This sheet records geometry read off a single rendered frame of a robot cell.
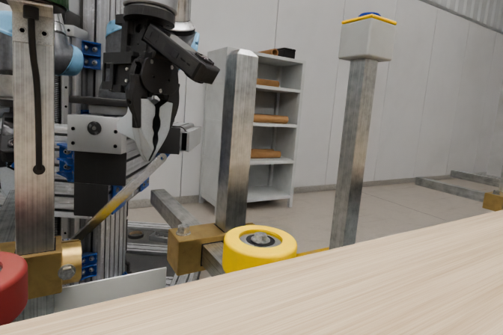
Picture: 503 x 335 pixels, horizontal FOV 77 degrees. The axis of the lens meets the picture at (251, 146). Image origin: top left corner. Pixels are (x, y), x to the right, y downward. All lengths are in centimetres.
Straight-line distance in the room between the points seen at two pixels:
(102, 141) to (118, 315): 65
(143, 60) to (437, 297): 42
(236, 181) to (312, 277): 21
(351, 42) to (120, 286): 55
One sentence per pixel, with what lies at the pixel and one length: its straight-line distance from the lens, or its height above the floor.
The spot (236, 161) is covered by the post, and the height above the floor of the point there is 97.
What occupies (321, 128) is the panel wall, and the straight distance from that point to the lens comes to 420.
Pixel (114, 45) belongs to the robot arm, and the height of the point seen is 119.
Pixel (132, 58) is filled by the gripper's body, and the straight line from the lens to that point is 48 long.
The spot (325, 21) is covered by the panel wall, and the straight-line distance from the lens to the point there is 426.
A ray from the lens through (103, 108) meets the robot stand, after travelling 98.
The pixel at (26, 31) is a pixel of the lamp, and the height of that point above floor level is 110.
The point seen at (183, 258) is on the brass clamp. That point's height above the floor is 84.
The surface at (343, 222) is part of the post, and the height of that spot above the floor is 84.
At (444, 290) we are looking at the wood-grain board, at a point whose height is 90.
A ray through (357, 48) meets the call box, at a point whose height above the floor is 116.
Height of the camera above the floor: 105
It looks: 7 degrees down
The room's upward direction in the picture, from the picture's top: 5 degrees clockwise
